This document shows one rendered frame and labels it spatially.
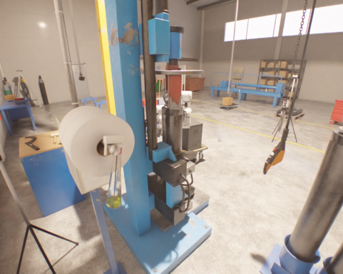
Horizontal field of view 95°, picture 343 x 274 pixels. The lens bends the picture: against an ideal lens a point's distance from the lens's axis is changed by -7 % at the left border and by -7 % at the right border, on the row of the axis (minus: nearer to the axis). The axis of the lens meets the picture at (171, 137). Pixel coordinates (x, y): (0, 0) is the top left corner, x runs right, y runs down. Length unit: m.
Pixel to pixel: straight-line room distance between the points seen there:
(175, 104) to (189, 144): 1.91
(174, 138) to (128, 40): 0.94
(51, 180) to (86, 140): 2.02
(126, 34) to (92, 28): 11.49
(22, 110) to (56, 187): 5.68
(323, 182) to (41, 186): 2.89
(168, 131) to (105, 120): 1.06
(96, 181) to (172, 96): 0.86
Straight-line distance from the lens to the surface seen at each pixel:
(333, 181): 1.55
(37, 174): 2.62
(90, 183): 1.09
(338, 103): 8.33
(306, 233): 1.84
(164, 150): 1.48
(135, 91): 1.37
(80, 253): 2.37
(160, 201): 1.84
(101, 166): 0.76
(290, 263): 2.09
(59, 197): 2.84
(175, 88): 1.44
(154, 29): 1.26
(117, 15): 1.36
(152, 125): 1.37
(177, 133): 1.69
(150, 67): 1.30
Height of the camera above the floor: 1.84
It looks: 22 degrees down
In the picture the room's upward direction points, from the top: straight up
